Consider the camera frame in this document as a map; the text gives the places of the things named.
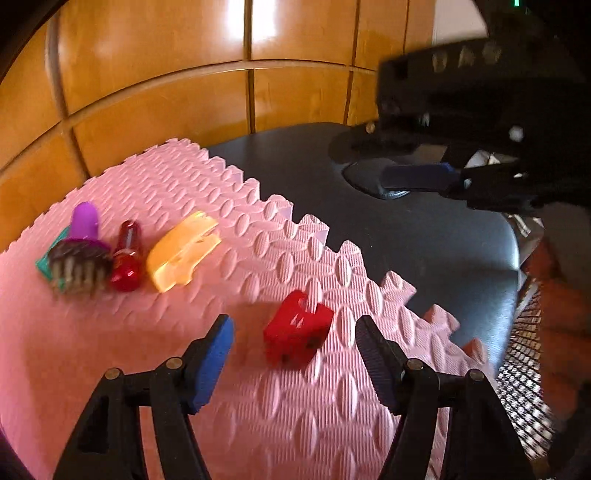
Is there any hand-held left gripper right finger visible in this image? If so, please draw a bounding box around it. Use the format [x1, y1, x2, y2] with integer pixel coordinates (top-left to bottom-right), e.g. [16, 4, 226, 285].
[355, 315, 536, 480]

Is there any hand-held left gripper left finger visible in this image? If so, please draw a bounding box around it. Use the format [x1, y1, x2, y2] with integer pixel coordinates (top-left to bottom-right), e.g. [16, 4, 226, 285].
[53, 314, 235, 480]

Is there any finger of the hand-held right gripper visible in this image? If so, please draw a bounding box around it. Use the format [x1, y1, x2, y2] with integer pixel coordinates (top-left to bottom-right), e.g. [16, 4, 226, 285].
[381, 164, 463, 195]
[329, 122, 416, 164]

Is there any red plastic block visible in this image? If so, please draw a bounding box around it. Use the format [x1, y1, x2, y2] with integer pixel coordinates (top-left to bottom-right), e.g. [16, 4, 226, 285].
[263, 290, 335, 367]

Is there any orange plastic clip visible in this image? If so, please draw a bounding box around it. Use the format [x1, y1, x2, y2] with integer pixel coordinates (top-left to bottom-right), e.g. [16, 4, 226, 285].
[146, 211, 221, 293]

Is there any red cylindrical bottle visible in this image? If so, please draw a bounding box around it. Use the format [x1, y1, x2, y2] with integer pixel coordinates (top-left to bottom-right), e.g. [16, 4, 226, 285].
[110, 220, 140, 292]

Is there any black mesh chair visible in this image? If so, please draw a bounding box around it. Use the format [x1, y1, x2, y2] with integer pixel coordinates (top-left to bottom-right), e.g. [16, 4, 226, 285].
[498, 281, 555, 457]

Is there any pink foam mat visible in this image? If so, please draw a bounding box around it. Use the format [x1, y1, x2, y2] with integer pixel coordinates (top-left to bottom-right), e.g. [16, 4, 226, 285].
[0, 137, 497, 480]

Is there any green plastic piece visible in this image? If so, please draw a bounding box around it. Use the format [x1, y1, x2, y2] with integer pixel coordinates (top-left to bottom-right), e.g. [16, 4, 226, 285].
[35, 226, 70, 282]

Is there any purple handled brush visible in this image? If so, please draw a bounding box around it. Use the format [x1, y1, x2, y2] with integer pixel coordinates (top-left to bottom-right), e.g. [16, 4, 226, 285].
[48, 202, 113, 296]

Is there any wooden wall cabinet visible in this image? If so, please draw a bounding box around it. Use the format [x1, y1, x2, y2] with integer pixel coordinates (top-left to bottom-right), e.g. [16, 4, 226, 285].
[0, 0, 437, 252]

